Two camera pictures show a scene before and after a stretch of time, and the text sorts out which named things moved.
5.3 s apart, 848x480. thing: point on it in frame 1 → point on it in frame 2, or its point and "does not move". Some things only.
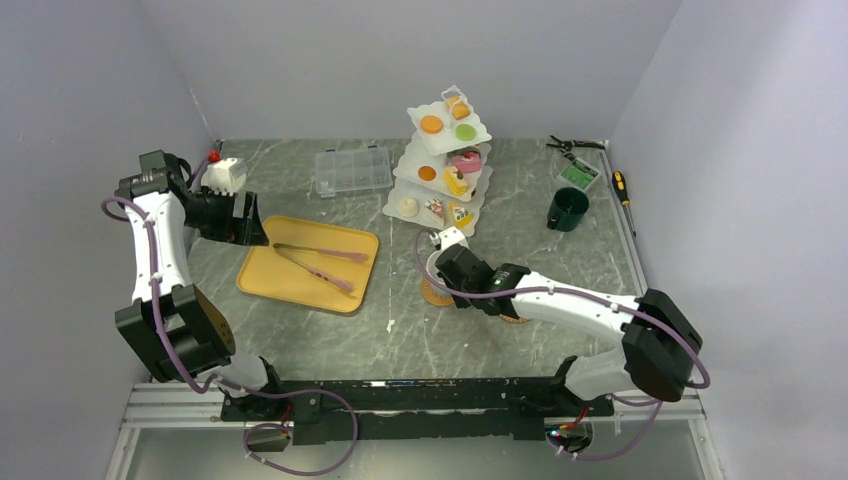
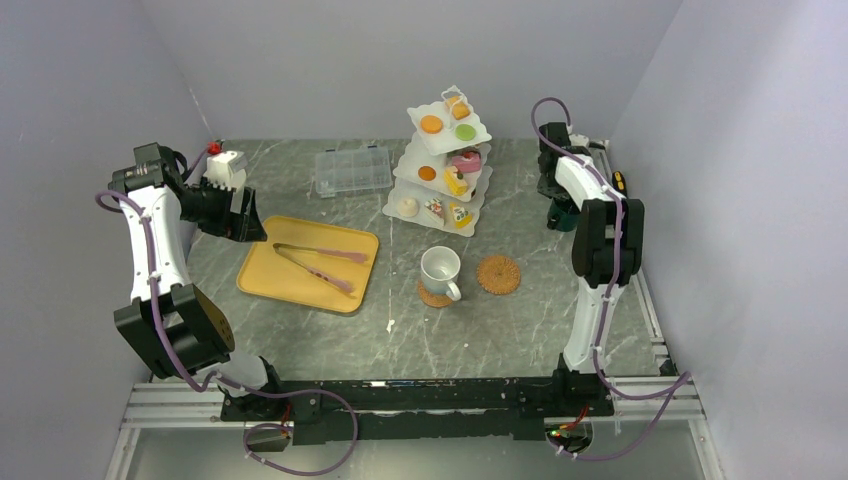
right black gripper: x=460 y=302 → x=549 y=191
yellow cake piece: x=454 y=181 does not move
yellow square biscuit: x=460 y=110 does not move
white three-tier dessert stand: x=441 y=173 does not move
